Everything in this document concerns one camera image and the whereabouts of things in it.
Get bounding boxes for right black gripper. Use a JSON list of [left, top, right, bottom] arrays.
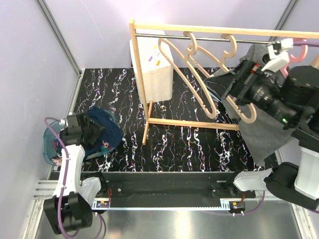
[[203, 55, 298, 125]]

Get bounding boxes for navy blue shorts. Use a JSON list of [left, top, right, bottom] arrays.
[[85, 106, 124, 157]]

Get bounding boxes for beige hanger of navy shorts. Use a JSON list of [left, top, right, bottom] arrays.
[[158, 31, 218, 120]]

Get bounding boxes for beige hanger of comic shorts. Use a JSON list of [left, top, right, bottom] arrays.
[[184, 31, 257, 124]]

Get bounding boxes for colourful comic print shorts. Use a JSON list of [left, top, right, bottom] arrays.
[[50, 139, 115, 166]]

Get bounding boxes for grey shorts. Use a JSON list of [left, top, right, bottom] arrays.
[[223, 44, 297, 166]]

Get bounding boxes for pink plastic hanger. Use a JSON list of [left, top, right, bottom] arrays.
[[283, 38, 309, 78]]

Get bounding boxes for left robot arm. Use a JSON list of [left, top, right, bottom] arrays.
[[43, 113, 108, 239]]

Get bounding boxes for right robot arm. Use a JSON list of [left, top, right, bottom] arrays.
[[204, 59, 319, 211]]

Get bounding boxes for blue transparent plastic bin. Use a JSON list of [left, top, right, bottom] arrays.
[[43, 116, 119, 166]]

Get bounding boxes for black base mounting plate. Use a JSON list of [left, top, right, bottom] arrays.
[[49, 170, 257, 210]]

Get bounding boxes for white box with stickers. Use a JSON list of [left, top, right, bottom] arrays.
[[130, 29, 173, 103]]

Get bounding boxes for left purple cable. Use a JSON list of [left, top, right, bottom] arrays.
[[44, 117, 105, 237]]

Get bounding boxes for purple cable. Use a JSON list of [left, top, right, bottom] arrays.
[[44, 117, 105, 237], [201, 41, 319, 216]]

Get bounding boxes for wooden clothes rack frame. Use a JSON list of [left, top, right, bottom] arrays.
[[129, 19, 319, 144]]

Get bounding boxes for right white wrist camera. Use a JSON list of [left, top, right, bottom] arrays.
[[261, 38, 294, 72]]

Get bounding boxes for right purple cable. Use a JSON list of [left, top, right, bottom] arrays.
[[201, 41, 319, 216]]

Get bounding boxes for metal clothes rail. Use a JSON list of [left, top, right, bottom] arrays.
[[137, 34, 273, 45]]

